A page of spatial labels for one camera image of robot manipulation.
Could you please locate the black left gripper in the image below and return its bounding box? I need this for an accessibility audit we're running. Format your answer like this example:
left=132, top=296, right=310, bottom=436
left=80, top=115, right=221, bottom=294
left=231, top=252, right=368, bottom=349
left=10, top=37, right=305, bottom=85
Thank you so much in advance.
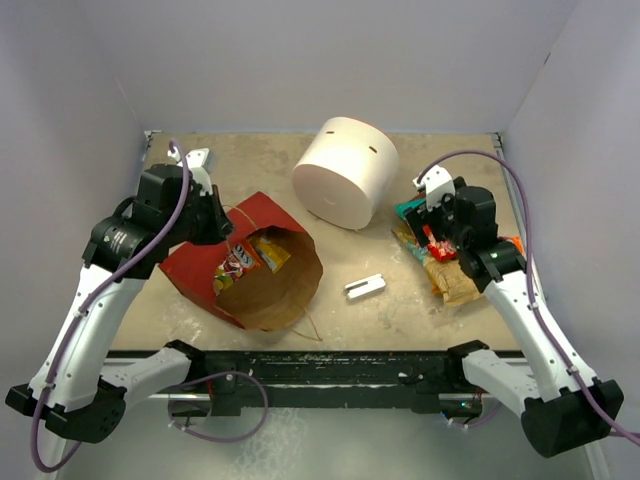
left=165, top=184, right=236, bottom=247

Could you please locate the skittles candy packet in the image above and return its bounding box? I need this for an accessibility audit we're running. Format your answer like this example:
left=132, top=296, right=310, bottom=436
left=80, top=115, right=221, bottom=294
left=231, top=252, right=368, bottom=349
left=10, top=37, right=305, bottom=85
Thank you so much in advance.
left=213, top=240, right=262, bottom=295

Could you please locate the teal white snack packet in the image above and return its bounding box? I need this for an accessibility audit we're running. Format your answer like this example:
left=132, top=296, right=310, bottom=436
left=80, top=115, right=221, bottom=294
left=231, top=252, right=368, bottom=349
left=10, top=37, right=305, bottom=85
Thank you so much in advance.
left=395, top=198, right=425, bottom=221

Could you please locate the tan snack bag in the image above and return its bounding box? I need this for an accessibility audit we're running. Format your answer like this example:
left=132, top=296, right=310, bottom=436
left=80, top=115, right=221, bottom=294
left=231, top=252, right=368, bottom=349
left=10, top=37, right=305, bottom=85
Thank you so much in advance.
left=392, top=224, right=481, bottom=307

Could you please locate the red paper bag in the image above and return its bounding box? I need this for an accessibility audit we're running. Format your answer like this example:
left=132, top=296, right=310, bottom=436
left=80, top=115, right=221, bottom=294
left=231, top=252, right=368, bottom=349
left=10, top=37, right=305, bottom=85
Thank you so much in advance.
left=160, top=192, right=323, bottom=332

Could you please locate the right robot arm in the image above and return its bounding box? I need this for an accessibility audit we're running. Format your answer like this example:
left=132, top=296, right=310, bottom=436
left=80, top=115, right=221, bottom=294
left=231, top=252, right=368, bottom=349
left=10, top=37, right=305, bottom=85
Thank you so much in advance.
left=403, top=186, right=624, bottom=458

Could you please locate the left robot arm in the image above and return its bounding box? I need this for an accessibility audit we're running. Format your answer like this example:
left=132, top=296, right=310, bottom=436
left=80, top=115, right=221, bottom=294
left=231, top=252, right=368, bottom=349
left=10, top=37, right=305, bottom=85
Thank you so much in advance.
left=6, top=164, right=233, bottom=444

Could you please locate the yellow small snack packet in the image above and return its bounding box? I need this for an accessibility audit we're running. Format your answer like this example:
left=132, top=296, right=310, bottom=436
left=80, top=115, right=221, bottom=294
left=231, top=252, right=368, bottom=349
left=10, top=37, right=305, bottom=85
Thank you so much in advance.
left=252, top=235, right=291, bottom=273

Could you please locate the white cylindrical bin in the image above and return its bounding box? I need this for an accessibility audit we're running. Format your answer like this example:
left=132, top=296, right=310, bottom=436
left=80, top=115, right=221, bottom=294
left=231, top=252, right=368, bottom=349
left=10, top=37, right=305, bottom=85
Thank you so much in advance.
left=292, top=117, right=399, bottom=230

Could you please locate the small white stapler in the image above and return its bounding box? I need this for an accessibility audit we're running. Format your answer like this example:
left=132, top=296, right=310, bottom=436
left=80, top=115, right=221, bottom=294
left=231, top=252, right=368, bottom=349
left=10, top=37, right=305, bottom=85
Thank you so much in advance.
left=344, top=274, right=386, bottom=301

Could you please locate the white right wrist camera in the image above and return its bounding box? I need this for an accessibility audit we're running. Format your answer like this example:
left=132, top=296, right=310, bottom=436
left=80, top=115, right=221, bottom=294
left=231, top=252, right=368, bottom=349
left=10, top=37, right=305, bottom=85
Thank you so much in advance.
left=412, top=166, right=455, bottom=211

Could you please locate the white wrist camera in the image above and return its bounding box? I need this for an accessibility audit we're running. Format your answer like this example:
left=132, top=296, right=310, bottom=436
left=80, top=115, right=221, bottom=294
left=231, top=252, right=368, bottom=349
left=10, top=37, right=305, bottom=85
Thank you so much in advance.
left=167, top=148, right=214, bottom=193
left=412, top=166, right=455, bottom=211

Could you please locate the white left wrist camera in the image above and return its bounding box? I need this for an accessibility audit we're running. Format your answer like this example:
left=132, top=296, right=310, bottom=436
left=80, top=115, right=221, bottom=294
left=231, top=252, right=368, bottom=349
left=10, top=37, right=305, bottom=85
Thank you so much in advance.
left=167, top=148, right=214, bottom=193

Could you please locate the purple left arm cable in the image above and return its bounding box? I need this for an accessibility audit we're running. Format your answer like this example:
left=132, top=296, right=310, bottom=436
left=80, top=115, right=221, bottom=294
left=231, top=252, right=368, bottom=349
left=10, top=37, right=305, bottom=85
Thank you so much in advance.
left=29, top=138, right=191, bottom=474

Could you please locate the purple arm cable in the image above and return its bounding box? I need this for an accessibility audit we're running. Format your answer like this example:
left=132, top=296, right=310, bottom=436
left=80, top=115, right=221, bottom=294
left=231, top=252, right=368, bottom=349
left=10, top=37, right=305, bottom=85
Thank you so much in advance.
left=417, top=150, right=640, bottom=446
left=29, top=138, right=191, bottom=474

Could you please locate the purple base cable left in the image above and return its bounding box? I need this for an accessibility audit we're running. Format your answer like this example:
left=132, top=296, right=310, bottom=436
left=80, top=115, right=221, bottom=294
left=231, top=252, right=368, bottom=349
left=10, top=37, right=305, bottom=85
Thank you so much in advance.
left=167, top=370, right=271, bottom=444

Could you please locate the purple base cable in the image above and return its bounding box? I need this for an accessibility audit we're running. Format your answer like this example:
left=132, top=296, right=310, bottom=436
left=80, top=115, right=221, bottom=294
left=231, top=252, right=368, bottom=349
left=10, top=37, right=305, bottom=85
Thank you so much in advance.
left=167, top=370, right=271, bottom=444
left=444, top=399, right=504, bottom=430

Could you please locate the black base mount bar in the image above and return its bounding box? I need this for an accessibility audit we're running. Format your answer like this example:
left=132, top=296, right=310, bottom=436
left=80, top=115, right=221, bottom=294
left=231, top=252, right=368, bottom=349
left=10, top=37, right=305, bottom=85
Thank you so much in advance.
left=162, top=350, right=481, bottom=416

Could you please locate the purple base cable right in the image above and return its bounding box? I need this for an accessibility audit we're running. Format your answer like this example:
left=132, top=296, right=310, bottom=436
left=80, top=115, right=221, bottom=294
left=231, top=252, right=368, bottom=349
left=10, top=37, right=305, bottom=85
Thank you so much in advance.
left=444, top=399, right=504, bottom=430

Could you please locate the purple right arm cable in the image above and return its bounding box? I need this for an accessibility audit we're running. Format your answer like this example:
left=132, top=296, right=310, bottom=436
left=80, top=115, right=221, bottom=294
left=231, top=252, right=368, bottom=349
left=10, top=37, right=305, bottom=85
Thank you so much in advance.
left=417, top=150, right=640, bottom=446

